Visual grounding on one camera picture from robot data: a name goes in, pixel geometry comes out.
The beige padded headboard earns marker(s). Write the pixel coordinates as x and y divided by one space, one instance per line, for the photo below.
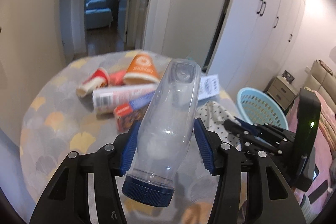
320 79

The grey bedside table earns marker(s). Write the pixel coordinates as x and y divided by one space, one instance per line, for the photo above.
282 92

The pink packet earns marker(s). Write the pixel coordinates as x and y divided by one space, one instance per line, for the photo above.
116 78

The dotted white cloth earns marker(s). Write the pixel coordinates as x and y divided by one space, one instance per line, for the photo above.
213 116

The photo frame on nightstand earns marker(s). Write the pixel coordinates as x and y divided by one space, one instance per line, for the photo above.
287 76

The orange paper cup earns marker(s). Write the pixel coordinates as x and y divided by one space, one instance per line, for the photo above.
141 71

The clear plastic bottle blue cap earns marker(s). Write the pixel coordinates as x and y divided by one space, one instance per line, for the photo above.
164 135

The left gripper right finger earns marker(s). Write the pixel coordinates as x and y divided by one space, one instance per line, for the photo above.
269 198

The white wardrobe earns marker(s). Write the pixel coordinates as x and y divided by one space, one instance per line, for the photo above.
254 40

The red playing card box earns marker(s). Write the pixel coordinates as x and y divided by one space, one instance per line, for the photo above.
134 110

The light blue laundry basket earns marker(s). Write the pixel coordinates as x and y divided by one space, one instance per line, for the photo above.
255 107

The white toothpaste box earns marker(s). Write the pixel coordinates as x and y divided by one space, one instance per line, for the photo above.
209 87

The white tube bottle red label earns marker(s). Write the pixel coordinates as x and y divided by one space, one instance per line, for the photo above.
105 100

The distant blue bed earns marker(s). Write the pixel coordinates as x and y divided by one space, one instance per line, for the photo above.
97 14

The fan-pattern tablecloth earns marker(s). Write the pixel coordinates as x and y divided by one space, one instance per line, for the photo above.
58 122

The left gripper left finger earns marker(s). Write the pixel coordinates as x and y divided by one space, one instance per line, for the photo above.
65 198

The red paper cup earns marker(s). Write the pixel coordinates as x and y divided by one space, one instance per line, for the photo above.
99 79

